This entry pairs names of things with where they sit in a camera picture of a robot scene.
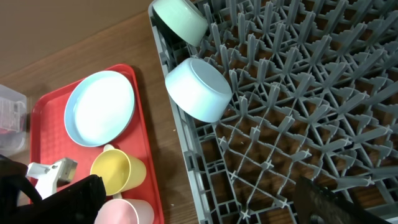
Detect pink cup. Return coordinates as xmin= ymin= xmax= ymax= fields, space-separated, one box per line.
xmin=94 ymin=198 xmax=154 ymax=224

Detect light blue bowl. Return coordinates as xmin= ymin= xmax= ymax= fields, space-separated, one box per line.
xmin=165 ymin=58 xmax=232 ymax=123

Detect white plastic spoon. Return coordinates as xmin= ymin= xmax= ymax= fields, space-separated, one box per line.
xmin=103 ymin=144 xmax=115 ymax=152

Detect light blue plate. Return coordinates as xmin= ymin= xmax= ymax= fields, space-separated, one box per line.
xmin=64 ymin=70 xmax=136 ymax=147

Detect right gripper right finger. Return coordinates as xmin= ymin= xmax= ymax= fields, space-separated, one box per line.
xmin=294 ymin=176 xmax=388 ymax=224

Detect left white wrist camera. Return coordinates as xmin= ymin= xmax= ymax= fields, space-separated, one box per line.
xmin=26 ymin=157 xmax=78 ymax=199

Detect grey dishwasher rack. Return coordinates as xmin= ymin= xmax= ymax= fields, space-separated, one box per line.
xmin=148 ymin=0 xmax=397 ymax=223

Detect clear plastic bin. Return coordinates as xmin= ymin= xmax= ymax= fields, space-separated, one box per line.
xmin=1 ymin=85 xmax=27 ymax=156

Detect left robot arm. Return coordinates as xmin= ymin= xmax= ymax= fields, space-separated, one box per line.
xmin=1 ymin=155 xmax=42 ymax=218

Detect yellow cup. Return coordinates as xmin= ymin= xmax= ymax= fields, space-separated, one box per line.
xmin=90 ymin=149 xmax=147 ymax=196

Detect green bowl with rice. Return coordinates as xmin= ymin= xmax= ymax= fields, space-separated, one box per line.
xmin=152 ymin=0 xmax=208 ymax=47

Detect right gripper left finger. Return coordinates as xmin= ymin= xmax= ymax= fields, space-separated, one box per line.
xmin=1 ymin=175 xmax=106 ymax=224

